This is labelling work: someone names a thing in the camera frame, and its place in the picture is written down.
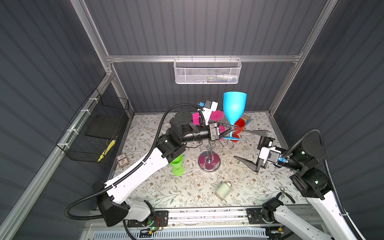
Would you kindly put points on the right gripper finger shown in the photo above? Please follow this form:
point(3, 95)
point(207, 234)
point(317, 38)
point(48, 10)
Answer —
point(263, 133)
point(255, 167)

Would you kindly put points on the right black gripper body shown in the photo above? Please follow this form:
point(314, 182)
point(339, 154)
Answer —
point(263, 142)

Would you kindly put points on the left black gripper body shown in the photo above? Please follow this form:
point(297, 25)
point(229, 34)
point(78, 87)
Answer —
point(212, 134)

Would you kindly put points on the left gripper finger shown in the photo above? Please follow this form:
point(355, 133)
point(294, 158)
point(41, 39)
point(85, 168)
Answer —
point(225, 125)
point(225, 133)

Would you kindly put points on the red wine glass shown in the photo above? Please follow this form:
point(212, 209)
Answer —
point(239, 127)

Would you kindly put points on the blue wine glass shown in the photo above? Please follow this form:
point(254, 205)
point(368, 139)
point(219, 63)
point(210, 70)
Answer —
point(234, 104)

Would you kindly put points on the green wine glass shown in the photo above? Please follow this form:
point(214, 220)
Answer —
point(177, 166)

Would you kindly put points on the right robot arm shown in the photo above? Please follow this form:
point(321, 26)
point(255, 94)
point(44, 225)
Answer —
point(308, 159)

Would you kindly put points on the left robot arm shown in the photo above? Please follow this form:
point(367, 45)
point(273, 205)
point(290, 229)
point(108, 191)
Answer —
point(114, 203)

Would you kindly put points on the pink wine glass right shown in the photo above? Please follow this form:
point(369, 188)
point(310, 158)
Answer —
point(218, 116)

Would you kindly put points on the pink wine glass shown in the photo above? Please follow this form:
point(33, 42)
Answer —
point(218, 116)
point(196, 119)

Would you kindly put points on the pink wine glass left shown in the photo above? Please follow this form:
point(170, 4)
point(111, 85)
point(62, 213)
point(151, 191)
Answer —
point(196, 119)

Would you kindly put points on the chrome wine glass rack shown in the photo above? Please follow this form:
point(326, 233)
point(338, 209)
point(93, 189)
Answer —
point(209, 160)

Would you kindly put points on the pack of coloured markers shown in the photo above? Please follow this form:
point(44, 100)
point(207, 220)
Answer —
point(247, 119)

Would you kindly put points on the small card on mat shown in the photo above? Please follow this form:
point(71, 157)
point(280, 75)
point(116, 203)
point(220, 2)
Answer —
point(122, 160)

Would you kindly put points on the yellow black striped tool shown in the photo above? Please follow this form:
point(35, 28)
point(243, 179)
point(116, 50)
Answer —
point(108, 148)

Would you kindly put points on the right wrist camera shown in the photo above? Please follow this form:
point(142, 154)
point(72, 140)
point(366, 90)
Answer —
point(273, 155)

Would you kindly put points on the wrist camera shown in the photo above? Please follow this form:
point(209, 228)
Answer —
point(208, 108)
point(273, 155)

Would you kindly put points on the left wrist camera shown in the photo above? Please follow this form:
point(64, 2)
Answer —
point(208, 108)

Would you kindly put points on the pliers black handles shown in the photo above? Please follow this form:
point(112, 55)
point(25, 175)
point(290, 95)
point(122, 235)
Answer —
point(284, 193)

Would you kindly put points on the white mesh wall basket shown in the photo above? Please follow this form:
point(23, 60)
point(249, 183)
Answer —
point(207, 71)

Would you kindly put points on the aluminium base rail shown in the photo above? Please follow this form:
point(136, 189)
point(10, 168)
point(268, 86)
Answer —
point(215, 217)

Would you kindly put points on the black wire wall basket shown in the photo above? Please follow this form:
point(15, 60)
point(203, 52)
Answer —
point(102, 119)

